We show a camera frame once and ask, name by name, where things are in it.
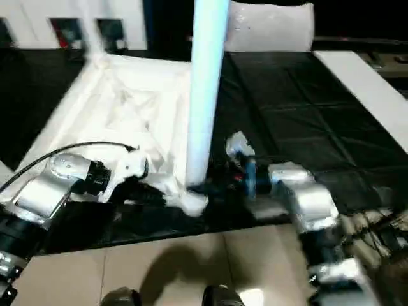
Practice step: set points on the white plastic table top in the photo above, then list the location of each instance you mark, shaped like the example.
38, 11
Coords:
111, 95

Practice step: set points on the white plastic table leg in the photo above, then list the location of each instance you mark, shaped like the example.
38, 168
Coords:
95, 35
205, 79

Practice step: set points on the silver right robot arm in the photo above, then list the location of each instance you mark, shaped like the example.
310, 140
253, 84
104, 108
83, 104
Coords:
306, 197

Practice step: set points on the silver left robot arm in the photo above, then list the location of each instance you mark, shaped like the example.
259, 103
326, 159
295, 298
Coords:
48, 185

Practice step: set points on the black quilted mat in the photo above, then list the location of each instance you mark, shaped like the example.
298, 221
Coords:
303, 95

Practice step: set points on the pale panel with holes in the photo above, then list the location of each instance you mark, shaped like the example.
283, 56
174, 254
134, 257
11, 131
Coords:
274, 28

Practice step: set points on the white flat board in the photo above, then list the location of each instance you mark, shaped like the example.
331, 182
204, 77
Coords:
366, 83

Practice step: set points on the black metal bar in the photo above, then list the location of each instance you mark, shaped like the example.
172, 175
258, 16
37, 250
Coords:
360, 39

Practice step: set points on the brown woven basket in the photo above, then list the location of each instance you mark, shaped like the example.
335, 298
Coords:
395, 280

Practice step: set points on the black cabinet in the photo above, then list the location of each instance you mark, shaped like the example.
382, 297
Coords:
350, 16

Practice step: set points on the white sideboard with glass doors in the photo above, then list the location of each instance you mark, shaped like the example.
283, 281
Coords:
32, 22

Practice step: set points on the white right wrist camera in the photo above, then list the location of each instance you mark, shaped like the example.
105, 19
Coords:
239, 143

